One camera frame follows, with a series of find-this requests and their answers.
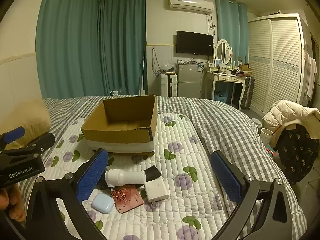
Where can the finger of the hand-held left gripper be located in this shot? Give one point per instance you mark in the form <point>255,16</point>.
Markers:
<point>42,142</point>
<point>15,133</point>

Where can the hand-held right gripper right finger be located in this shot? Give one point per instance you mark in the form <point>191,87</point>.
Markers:
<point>226,177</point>

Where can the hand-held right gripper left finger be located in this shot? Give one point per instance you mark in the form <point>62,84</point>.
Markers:
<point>92,175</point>

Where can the white plastic bottle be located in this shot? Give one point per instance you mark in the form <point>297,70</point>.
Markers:
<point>127,177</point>

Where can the cardboard box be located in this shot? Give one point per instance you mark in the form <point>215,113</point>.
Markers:
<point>117,135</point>

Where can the white charger plug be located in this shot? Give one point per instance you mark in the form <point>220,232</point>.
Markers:
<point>155,190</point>

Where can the person's left hand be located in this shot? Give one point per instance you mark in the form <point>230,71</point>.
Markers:
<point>12,202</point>

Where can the tan plush pillow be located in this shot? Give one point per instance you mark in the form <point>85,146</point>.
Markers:
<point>27,120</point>

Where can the light blue earbuds case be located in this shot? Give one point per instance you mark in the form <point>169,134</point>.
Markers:
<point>102,203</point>

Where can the floral quilted mat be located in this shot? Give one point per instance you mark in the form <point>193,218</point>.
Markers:
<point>190,205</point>

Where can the white cup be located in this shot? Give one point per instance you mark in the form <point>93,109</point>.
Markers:
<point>266,136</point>

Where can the grey checked blanket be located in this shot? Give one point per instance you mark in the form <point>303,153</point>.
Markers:
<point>225,120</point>

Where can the black flat pouch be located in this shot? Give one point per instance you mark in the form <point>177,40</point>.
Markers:
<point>153,173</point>

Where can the dark printed garment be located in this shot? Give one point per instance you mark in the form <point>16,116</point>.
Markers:
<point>297,152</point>

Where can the blue basket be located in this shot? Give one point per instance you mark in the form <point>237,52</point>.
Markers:
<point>221,97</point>

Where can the dark suitcase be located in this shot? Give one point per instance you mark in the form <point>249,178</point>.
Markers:
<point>248,92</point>

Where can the white dressing table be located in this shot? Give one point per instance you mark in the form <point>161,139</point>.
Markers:
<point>228,78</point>

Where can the teal curtain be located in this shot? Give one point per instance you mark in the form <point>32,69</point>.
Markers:
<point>232,30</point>
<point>67,42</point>
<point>122,45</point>

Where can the grey small fridge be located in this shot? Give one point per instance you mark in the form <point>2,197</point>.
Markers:
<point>188,80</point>

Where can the white drawer cabinet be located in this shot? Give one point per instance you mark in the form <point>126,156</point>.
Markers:
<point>167,85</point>

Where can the brown small box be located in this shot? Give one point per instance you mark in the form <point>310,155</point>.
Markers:
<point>245,68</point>

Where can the white pole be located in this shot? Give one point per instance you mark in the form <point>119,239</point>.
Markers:
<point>143,75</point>

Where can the white louvred wardrobe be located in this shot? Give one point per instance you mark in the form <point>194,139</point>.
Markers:
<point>275,62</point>

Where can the clear plastic bag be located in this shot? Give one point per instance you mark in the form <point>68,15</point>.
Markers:
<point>167,67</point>

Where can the white oval mirror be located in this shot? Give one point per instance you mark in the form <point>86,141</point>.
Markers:
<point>223,51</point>

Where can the hanging white clothes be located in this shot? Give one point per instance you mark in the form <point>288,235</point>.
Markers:
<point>310,75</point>

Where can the white air conditioner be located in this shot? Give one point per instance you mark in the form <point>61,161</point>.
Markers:
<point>191,5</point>

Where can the black wall television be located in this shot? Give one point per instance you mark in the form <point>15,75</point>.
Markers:
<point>195,43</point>

